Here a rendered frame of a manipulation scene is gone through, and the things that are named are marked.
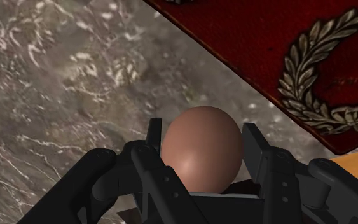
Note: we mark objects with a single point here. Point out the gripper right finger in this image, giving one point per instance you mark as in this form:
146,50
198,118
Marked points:
278,173

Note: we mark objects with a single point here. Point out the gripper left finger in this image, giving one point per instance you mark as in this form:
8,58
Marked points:
154,176

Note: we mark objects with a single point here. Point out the brown egg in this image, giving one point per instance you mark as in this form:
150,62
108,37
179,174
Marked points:
202,149

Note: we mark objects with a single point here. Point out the red book with gold wreath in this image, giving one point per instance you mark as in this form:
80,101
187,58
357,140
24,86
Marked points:
259,40

